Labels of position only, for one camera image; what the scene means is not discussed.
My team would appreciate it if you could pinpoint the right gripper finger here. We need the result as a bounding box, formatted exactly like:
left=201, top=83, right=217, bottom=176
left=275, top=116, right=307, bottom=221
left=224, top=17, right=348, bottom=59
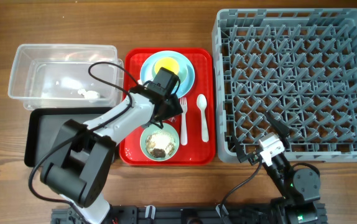
left=264, top=111, right=290, bottom=146
left=232, top=136, right=248, bottom=163

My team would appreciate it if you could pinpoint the white tissue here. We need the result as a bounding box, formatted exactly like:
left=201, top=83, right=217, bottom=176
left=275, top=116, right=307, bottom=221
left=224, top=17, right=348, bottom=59
left=77, top=89, right=100, bottom=100

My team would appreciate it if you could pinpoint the red candy wrapper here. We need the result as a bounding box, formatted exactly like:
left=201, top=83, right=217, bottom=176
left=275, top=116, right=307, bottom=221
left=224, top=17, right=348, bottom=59
left=167, top=116, right=178, bottom=123

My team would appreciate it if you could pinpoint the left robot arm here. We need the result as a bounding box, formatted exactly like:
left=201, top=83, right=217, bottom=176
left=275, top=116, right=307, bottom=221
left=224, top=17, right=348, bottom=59
left=30, top=84, right=182, bottom=223

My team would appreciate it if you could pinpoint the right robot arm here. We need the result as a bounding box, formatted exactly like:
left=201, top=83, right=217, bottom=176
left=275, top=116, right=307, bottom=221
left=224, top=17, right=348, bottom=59
left=233, top=112, right=321, bottom=223

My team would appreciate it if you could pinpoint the grey dishwasher rack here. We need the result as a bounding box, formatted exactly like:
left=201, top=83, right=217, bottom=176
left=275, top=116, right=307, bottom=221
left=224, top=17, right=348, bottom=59
left=211, top=8, right=357, bottom=163

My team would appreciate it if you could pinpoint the white plastic fork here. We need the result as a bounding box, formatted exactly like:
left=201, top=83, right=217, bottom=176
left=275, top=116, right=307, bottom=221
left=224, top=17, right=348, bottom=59
left=180, top=97, right=188, bottom=146

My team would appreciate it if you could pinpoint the white plastic spoon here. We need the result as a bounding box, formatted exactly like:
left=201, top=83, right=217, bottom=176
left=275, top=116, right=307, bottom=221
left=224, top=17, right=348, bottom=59
left=197, top=94, right=209, bottom=142

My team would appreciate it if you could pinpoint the red plastic tray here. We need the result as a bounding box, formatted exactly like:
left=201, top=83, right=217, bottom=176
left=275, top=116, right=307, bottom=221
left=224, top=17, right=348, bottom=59
left=119, top=47, right=216, bottom=166

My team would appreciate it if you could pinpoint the light blue plate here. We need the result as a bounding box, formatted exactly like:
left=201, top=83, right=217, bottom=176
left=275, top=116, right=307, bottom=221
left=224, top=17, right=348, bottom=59
left=140, top=50, right=195, bottom=98

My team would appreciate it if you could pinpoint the green bowl with food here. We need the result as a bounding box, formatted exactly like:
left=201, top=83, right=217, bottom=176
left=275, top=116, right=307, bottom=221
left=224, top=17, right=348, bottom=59
left=140, top=123, right=180, bottom=162

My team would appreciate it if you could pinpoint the yellow plastic cup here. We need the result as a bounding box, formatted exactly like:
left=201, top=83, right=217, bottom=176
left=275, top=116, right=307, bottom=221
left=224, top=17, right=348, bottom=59
left=154, top=57, right=180, bottom=75

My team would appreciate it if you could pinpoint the clear plastic storage box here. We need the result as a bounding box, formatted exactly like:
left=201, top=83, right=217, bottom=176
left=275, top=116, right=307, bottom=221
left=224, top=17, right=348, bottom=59
left=7, top=44, right=124, bottom=110

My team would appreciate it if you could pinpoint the black plastic bin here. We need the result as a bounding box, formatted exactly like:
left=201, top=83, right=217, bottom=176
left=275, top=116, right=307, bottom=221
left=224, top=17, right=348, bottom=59
left=24, top=107, right=111, bottom=167

